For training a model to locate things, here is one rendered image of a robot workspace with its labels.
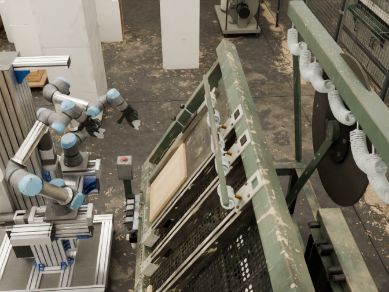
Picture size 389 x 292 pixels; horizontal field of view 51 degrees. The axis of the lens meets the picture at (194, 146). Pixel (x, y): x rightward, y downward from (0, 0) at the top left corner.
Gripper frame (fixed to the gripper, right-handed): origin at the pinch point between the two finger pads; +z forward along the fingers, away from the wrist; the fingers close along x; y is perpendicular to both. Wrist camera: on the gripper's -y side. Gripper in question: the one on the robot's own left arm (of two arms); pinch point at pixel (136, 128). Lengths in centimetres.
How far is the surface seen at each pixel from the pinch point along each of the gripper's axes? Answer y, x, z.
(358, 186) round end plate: 121, -112, 17
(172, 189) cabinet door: 13, -46, 28
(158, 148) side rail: -2.7, 15.9, 34.8
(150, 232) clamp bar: -7, -71, 34
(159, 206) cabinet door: -2, -47, 37
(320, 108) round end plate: 123, -50, 12
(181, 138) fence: 26.8, -7.8, 19.5
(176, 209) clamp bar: 19, -72, 23
